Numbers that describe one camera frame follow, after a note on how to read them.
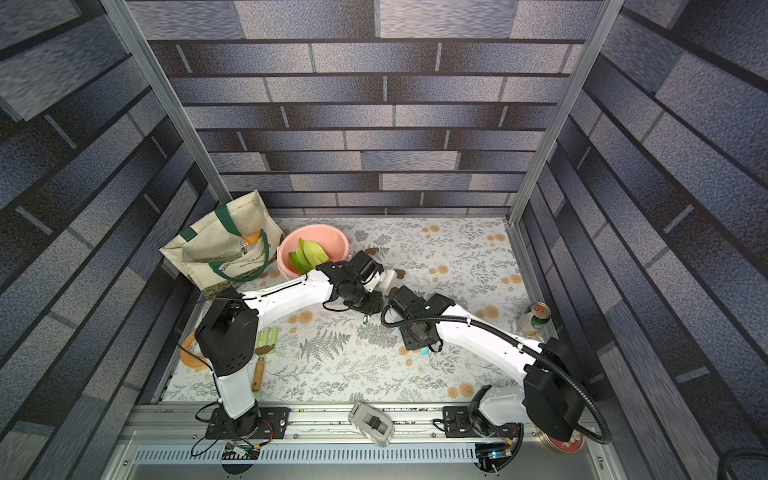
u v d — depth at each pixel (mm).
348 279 675
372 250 1103
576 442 684
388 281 877
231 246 1036
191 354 849
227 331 488
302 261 937
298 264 940
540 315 814
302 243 945
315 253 960
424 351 753
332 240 906
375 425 697
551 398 415
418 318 610
